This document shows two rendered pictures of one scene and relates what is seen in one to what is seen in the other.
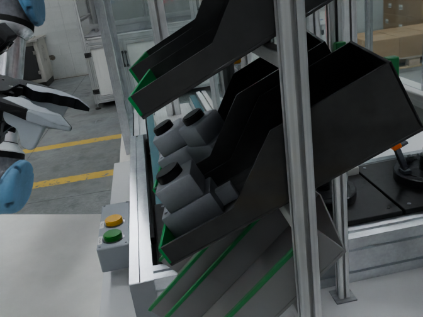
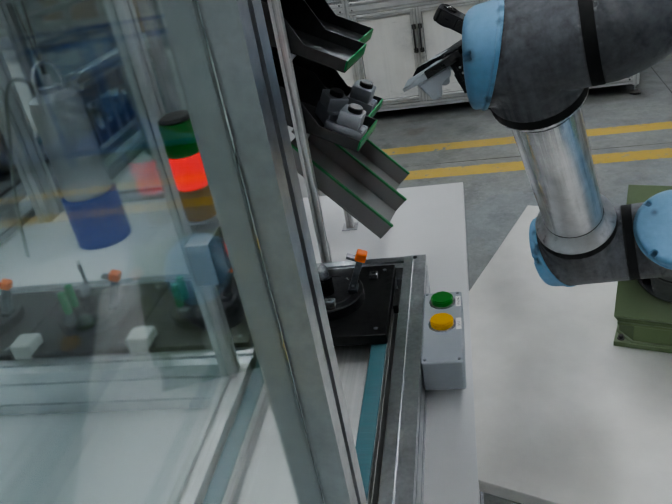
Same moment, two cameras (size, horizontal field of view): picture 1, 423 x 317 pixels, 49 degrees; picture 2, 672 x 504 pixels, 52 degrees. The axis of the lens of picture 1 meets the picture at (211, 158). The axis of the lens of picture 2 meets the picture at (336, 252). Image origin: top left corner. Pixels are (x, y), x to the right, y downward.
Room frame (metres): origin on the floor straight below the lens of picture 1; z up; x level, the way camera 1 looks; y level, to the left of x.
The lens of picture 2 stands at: (1.94, 0.42, 1.66)
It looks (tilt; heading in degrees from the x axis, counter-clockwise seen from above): 28 degrees down; 199
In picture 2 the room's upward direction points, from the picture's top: 11 degrees counter-clockwise
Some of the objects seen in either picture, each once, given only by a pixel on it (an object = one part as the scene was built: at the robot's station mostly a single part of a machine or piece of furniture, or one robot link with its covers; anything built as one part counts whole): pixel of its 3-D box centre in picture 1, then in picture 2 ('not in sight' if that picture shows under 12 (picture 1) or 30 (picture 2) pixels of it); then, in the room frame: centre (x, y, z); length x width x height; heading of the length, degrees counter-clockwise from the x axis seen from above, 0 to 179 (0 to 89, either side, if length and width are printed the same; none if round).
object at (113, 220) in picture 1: (114, 221); (442, 323); (0.96, 0.24, 0.96); 0.04 x 0.04 x 0.02
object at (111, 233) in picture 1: (112, 237); (442, 301); (0.89, 0.23, 0.96); 0.04 x 0.04 x 0.02
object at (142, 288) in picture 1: (143, 199); (403, 421); (1.16, 0.20, 0.91); 0.89 x 0.06 x 0.11; 6
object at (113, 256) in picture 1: (116, 233); (443, 337); (0.96, 0.24, 0.93); 0.21 x 0.07 x 0.06; 6
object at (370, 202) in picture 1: (323, 178); not in sight; (0.93, -0.24, 1.01); 0.24 x 0.24 x 0.13; 6
